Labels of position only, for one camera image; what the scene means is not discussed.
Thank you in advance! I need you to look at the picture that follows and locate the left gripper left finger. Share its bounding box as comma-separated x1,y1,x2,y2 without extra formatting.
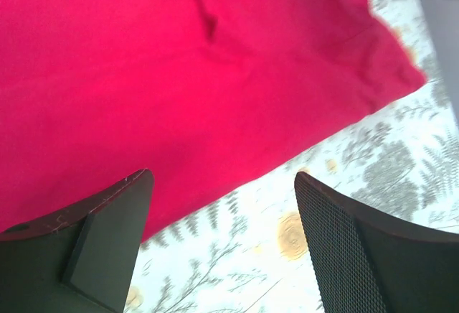
1,169,154,312

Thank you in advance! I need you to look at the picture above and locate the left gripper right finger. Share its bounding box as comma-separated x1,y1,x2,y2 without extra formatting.
294,172,458,312

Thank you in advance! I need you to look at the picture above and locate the pink t shirt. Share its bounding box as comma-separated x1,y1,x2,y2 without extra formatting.
1,0,425,237

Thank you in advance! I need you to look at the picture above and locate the floral tablecloth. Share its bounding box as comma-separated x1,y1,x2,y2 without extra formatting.
125,0,458,312

